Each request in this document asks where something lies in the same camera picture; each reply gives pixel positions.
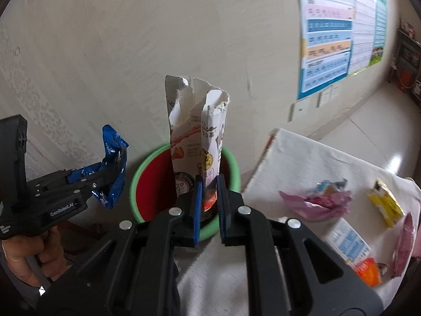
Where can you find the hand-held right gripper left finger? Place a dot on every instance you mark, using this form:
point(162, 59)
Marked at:
point(197, 210)

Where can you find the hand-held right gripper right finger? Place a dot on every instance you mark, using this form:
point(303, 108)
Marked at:
point(222, 210)

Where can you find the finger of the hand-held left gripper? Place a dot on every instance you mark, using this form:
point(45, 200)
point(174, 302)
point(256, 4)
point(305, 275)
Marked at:
point(59, 177)
point(98, 184)

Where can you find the blue snack wrapper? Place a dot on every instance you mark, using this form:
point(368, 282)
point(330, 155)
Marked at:
point(115, 151)

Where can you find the green-rimmed red bin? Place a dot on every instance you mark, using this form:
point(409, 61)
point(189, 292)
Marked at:
point(154, 187)

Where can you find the torn white snack box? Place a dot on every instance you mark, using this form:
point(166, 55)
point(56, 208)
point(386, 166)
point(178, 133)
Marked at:
point(187, 138)

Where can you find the orange plastic wrapper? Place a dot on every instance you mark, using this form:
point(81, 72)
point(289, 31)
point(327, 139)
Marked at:
point(370, 271)

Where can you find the yellow snack packet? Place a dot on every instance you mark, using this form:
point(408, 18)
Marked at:
point(386, 204)

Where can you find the dark pink foil wrapper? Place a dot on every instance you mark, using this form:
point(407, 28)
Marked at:
point(404, 243)

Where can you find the person's left hand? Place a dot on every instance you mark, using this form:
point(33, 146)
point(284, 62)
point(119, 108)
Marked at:
point(29, 256)

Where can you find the light pink wrapper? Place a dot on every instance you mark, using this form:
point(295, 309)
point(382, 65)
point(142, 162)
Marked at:
point(315, 204)

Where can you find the white fleece cloth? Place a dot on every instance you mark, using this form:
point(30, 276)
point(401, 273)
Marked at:
point(312, 171)

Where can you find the white and blue milk carton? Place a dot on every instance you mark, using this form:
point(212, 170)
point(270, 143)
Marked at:
point(348, 243)

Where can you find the red bucket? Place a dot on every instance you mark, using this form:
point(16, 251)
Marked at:
point(406, 79)

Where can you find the dark storage shelf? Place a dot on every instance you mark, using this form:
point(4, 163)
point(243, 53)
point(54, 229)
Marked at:
point(408, 52)

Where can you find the white wall plate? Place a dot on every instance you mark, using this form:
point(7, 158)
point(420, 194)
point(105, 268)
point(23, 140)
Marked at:
point(300, 111)

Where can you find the white wall socket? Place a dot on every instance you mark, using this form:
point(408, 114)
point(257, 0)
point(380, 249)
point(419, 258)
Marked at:
point(324, 98)
point(334, 91)

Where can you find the blue striped wall poster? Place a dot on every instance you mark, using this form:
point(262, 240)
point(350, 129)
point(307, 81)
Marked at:
point(325, 39)

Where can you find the green-edged wall poster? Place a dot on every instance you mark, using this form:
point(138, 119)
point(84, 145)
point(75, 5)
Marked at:
point(365, 23)

